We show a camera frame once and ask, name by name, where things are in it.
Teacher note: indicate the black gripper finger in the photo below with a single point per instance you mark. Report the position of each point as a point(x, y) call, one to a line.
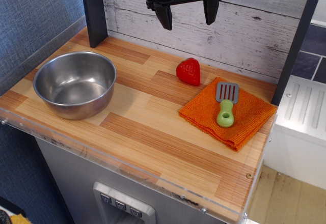
point(164, 15)
point(210, 10)

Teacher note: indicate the stainless steel bowl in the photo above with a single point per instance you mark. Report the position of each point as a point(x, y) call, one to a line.
point(76, 85)

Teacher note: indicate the red toy strawberry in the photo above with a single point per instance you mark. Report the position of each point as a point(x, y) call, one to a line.
point(189, 72)

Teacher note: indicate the grey green toy spatula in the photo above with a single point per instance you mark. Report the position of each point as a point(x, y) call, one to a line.
point(227, 94)

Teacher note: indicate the orange folded cloth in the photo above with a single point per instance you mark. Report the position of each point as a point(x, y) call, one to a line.
point(250, 114)

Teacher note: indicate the clear acrylic edge guard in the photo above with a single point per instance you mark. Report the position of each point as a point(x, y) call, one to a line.
point(166, 154)

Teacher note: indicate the white ribbed box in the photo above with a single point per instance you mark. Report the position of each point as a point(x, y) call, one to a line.
point(296, 145)

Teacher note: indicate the grey toy fridge cabinet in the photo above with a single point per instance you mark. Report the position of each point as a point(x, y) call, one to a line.
point(75, 173)

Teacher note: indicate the silver dispenser button panel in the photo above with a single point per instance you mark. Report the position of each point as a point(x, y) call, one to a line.
point(117, 207)

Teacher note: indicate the yellow object at corner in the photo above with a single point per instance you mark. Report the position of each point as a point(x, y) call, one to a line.
point(19, 219)

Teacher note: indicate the dark grey left post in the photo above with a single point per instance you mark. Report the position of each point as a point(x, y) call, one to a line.
point(96, 21)

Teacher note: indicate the dark grey post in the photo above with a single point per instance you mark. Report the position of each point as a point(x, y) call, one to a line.
point(300, 33)
point(96, 21)

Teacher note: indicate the dark grey right post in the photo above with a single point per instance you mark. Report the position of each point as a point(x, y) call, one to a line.
point(300, 33)

